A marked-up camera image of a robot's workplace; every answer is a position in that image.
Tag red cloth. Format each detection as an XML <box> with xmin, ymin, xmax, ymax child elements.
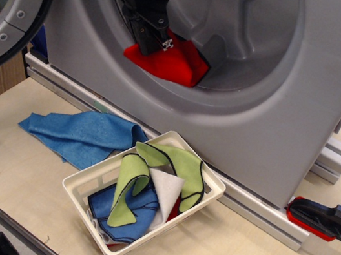
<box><xmin>123</xmin><ymin>30</ymin><xmax>210</xmax><ymax>88</ymax></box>

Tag red black clamp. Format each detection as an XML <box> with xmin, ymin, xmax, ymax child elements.
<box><xmin>286</xmin><ymin>196</ymin><xmax>341</xmax><ymax>241</ymax></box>

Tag light blue cloth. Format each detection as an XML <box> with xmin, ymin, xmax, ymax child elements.
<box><xmin>19</xmin><ymin>111</ymin><xmax>148</xmax><ymax>170</ymax></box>

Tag white cloth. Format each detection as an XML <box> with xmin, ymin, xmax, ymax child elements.
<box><xmin>148</xmin><ymin>168</ymin><xmax>185</xmax><ymax>231</ymax></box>

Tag white plastic basket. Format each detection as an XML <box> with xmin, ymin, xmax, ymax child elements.
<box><xmin>62</xmin><ymin>131</ymin><xmax>225</xmax><ymax>255</ymax></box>

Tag green cloth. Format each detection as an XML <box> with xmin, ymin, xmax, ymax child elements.
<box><xmin>107</xmin><ymin>142</ymin><xmax>205</xmax><ymax>231</ymax></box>

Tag dark blue cloth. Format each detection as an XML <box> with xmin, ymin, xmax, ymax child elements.
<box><xmin>87</xmin><ymin>184</ymin><xmax>159</xmax><ymax>245</ymax></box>

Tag aluminium profile rail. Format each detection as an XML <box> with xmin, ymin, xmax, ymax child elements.
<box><xmin>25</xmin><ymin>53</ymin><xmax>309</xmax><ymax>251</ymax></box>

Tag grey toy washing machine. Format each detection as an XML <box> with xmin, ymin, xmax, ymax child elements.
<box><xmin>46</xmin><ymin>0</ymin><xmax>341</xmax><ymax>207</ymax></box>

